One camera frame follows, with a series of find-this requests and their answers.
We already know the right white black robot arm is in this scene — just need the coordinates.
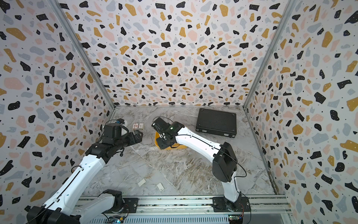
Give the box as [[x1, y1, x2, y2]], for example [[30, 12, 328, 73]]
[[152, 117, 245, 212]]

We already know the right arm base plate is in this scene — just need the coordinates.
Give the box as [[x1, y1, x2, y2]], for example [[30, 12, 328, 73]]
[[212, 196, 251, 212]]

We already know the black hard case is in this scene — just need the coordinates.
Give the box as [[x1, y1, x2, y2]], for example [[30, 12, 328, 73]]
[[195, 108, 237, 138]]

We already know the yellow plastic storage box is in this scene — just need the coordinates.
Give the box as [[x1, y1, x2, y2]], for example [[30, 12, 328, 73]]
[[155, 132, 187, 150]]

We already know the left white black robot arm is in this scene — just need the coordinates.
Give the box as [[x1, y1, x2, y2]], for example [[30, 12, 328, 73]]
[[27, 119, 143, 224]]

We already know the white eraser bottom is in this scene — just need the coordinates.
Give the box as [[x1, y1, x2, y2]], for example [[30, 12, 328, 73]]
[[157, 183, 164, 191]]

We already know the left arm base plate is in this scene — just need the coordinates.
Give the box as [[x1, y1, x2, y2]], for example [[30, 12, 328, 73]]
[[123, 197, 139, 214]]

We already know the white eraser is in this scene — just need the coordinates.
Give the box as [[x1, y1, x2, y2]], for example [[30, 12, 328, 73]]
[[138, 178, 146, 187], [157, 183, 164, 191]]

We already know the small card box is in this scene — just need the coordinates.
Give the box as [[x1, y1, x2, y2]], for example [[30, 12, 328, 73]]
[[132, 123, 145, 130]]

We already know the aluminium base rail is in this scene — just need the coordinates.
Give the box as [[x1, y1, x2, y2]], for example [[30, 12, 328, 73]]
[[54, 194, 291, 224]]

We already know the white eraser far left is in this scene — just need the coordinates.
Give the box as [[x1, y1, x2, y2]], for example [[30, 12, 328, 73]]
[[138, 178, 146, 187]]

